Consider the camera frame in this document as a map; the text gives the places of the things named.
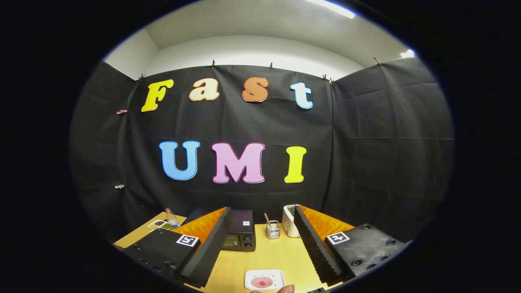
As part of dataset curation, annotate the black toaster oven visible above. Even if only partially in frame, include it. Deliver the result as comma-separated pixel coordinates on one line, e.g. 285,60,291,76
182,207,257,252

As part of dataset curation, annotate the white pop-up toaster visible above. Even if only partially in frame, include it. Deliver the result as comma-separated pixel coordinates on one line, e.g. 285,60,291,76
282,204,302,238

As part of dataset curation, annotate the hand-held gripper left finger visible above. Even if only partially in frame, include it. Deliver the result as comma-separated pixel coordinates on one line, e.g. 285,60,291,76
122,207,232,289

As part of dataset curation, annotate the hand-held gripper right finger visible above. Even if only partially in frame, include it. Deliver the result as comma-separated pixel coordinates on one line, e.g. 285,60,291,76
294,205,407,286

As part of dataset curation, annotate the white square plate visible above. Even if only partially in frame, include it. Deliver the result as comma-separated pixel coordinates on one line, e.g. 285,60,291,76
245,269,286,291

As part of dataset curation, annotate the clear plastic water bottle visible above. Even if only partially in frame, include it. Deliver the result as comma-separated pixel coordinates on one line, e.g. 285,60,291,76
165,208,180,229

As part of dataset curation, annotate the row of black clips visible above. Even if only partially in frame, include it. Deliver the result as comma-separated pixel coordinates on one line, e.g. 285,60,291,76
136,56,383,85

